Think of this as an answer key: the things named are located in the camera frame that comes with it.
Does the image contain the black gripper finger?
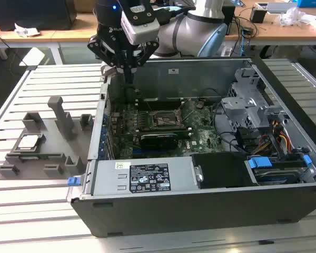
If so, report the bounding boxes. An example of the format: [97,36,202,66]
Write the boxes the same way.
[128,40,160,85]
[87,36,130,85]

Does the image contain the metal socket cover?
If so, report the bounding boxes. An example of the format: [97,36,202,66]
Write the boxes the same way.
[175,100,198,121]

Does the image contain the CPU with silver top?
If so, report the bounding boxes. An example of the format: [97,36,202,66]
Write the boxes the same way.
[17,134,42,152]

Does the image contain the CPU socket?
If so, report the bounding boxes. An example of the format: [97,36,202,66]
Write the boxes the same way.
[151,110,181,129]

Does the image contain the brown cardboard box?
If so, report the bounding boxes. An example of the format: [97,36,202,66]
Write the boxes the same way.
[73,0,96,13]

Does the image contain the wooden desk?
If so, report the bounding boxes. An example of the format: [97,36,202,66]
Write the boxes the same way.
[0,0,316,65]

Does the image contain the black RAM slot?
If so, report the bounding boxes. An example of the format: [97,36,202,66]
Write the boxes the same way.
[173,131,193,140]
[136,104,185,111]
[135,100,185,106]
[137,125,193,133]

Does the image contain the black computer tower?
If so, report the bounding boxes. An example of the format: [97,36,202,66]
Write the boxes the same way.
[0,0,77,32]

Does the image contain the crumpled white paper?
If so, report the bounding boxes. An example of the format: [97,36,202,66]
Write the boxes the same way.
[14,22,42,38]

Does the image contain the black graphics card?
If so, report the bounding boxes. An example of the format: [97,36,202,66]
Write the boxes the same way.
[139,131,180,153]

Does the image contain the green motherboard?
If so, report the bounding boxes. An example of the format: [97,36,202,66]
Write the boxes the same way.
[107,99,229,160]

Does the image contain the blue expansion slot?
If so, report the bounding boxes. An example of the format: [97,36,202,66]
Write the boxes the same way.
[132,149,161,158]

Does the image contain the grey metal drive cage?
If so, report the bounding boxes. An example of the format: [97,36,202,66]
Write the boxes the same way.
[221,67,289,132]

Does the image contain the grey parts rack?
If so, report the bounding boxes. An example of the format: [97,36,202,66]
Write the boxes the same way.
[0,96,95,181]

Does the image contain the small black box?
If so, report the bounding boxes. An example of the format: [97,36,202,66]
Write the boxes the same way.
[249,7,268,24]

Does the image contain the silver power supply unit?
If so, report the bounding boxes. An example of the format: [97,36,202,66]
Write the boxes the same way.
[91,157,199,197]

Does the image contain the silver flat device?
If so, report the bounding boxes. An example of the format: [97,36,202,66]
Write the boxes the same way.
[266,2,299,14]

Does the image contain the black plastic shroud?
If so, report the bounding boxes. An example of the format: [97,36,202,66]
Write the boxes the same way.
[191,151,256,190]

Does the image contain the crumpled clear plastic bag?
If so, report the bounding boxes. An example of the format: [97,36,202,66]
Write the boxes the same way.
[275,7,313,27]

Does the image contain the blue disk carrier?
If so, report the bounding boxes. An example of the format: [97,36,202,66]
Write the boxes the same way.
[247,155,273,170]

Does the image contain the open black PC case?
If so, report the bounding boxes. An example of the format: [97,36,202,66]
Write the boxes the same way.
[65,56,316,238]

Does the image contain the hard disk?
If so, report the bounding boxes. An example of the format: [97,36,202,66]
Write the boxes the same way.
[253,168,305,186]

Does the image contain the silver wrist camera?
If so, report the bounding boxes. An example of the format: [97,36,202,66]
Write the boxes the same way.
[120,0,161,45]

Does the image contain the grey case handle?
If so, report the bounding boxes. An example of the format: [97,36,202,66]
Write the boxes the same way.
[100,62,117,80]

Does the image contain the silver metal latch handle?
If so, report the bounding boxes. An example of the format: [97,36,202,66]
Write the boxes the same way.
[194,164,205,183]

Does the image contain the orange yellow wire bundle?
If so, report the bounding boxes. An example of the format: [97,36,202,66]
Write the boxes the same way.
[252,120,293,156]

